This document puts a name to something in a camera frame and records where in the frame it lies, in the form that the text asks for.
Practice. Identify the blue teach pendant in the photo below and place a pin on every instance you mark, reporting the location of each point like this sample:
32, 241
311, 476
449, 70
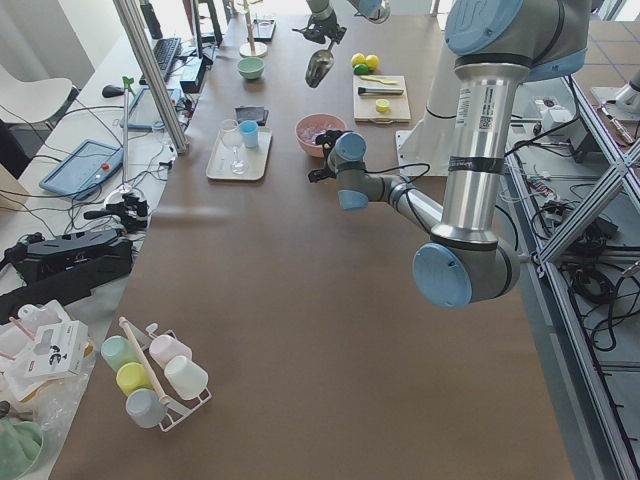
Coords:
84, 170
143, 113

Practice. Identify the yellow cup in rack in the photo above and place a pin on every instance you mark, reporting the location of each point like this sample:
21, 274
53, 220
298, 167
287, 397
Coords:
131, 377

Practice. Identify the green lime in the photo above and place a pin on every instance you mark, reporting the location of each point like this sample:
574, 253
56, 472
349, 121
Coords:
372, 62

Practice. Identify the mint green bowl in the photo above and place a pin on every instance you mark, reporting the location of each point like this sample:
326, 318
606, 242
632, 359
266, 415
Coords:
251, 68

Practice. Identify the yellow lemon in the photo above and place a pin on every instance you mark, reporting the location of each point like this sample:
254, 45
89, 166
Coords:
358, 59
361, 69

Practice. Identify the green cup in rack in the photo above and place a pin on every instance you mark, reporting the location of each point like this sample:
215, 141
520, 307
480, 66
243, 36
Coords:
116, 351

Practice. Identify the pink cup in rack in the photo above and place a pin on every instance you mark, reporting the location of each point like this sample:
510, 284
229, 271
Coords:
164, 348

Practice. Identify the white cup in rack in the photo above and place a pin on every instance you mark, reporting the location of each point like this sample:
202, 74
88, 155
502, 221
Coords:
186, 377

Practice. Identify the white chair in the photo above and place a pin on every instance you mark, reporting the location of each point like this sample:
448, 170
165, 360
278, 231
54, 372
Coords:
33, 102

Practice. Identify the light blue cup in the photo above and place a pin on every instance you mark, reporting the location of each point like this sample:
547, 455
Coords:
249, 130

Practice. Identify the white wire cup rack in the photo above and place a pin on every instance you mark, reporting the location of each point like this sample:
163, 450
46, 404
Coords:
178, 410

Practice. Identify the yellow lemon left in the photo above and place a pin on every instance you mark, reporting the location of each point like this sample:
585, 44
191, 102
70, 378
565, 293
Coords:
358, 59

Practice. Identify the wooden mug tree stand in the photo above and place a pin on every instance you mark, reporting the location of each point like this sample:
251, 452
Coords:
251, 48

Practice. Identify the clear ice cubes pile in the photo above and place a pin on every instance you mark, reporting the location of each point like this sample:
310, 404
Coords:
308, 129

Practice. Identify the blue teach pendant near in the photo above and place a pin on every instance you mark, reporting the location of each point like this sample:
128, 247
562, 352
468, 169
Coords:
84, 170

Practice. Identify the black tray with glasses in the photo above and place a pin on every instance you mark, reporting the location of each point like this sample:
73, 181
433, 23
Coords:
263, 29

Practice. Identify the grey-blue cup in rack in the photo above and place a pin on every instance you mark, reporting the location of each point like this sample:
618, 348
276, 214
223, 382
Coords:
145, 408

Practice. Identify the aluminium frame post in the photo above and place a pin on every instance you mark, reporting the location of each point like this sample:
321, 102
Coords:
130, 19

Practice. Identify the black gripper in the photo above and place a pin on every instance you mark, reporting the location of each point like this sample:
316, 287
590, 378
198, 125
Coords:
329, 138
326, 29

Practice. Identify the clear wine glass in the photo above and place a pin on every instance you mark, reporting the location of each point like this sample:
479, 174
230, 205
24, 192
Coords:
232, 139

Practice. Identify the steel muddler black tip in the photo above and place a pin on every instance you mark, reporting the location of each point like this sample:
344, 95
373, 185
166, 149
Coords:
371, 91

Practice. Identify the grey folded cloth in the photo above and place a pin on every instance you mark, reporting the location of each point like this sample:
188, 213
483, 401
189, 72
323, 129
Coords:
259, 114

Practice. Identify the black keyboard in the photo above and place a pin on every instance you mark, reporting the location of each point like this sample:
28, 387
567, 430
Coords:
166, 51

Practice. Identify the half lemon slice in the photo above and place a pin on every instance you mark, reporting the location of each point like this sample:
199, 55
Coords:
382, 105

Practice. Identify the silver metal ice scoop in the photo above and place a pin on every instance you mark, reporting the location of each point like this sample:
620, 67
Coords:
319, 65

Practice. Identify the yellow lemon right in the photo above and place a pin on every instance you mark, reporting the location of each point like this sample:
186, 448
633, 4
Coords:
361, 69

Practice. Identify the wooden cutting board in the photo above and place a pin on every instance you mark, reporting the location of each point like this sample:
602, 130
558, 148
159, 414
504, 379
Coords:
364, 106

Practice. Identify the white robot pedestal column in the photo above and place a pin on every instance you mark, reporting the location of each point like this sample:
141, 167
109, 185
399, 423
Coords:
430, 141

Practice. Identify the pink bowl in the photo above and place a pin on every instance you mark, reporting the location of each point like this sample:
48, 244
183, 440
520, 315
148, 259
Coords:
316, 152

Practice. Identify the cream serving tray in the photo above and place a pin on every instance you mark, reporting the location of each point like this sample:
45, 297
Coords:
219, 164

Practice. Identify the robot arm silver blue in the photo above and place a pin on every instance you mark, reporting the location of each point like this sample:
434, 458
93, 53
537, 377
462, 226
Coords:
374, 11
492, 47

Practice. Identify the blue teach pendant far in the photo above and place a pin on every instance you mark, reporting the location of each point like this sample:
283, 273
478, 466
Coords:
143, 113

